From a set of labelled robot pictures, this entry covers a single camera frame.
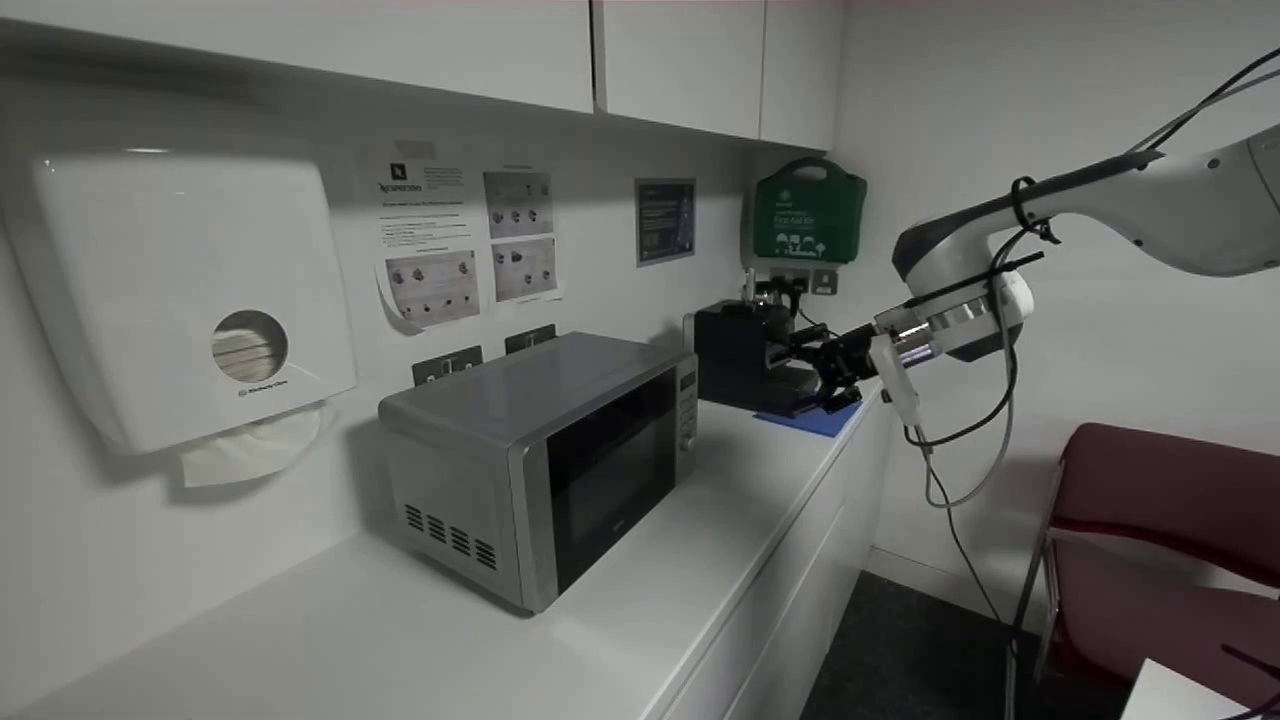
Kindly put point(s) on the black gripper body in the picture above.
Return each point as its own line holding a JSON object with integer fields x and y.
{"x": 852, "y": 363}

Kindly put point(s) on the silver microwave oven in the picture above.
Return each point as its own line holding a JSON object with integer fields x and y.
{"x": 520, "y": 454}

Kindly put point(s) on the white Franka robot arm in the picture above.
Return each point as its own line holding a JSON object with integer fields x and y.
{"x": 1174, "y": 213}

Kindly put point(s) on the blue mat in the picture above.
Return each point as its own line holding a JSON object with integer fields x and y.
{"x": 816, "y": 420}

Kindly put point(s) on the green first aid box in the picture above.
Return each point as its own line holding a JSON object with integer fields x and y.
{"x": 807, "y": 213}

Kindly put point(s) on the white base cabinet unit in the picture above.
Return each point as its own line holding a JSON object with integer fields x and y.
{"x": 784, "y": 587}

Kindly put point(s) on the grey socket photo sheet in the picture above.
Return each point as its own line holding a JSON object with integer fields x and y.
{"x": 525, "y": 270}
{"x": 518, "y": 203}

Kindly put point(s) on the maroon chair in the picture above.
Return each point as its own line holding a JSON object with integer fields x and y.
{"x": 1162, "y": 534}

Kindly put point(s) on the white notice sheet with logo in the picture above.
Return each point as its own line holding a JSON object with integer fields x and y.
{"x": 426, "y": 252}

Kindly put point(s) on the white paper towel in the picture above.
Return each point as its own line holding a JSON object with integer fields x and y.
{"x": 244, "y": 454}

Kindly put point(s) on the white paper towel dispenser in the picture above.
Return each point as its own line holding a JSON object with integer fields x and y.
{"x": 144, "y": 293}

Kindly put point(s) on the black wall socket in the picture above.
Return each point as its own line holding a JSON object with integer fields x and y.
{"x": 531, "y": 336}
{"x": 444, "y": 364}

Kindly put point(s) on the pale robot base plate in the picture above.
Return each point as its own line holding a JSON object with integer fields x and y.
{"x": 1182, "y": 698}

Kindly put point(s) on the white wall cabinets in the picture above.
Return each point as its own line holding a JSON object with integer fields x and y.
{"x": 403, "y": 46}

